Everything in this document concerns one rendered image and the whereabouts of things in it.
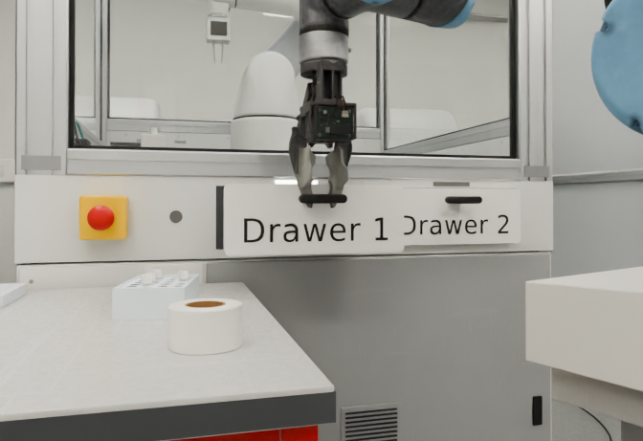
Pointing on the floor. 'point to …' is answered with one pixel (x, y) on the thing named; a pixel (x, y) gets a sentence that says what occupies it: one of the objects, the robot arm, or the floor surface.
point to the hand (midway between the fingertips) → (320, 199)
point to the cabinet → (388, 335)
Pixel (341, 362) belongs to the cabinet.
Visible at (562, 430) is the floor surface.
